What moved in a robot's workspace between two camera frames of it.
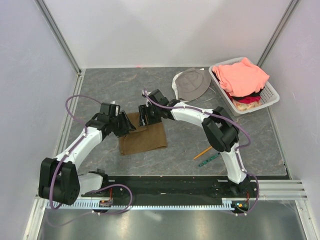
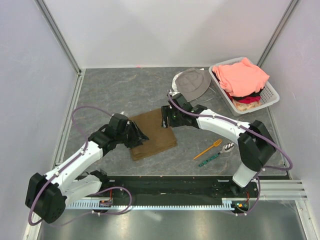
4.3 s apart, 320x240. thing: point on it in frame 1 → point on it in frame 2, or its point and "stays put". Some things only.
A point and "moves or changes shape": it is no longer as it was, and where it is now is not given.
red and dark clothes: x=246 y=103 stays put
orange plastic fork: x=202 y=152 stays put
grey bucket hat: x=192 y=83 stays put
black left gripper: x=126 y=125 → x=137 y=135
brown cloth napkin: x=146 y=138 moves or changes shape
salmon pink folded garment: x=240 y=79 stays put
